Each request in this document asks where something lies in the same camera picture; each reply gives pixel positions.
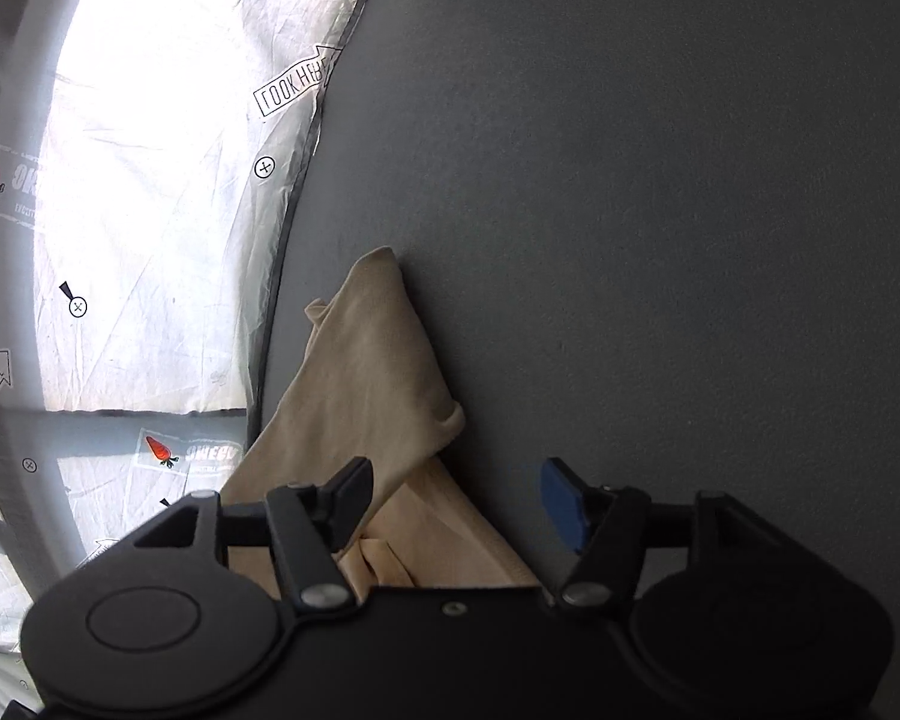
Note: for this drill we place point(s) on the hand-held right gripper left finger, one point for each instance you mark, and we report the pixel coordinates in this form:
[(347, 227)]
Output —
[(351, 496)]

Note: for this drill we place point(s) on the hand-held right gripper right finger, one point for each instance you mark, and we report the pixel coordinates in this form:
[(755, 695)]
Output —
[(562, 504)]

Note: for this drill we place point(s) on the beige long-sleeve shirt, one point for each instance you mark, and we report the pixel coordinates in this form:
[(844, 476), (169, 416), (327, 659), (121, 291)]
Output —
[(367, 390)]

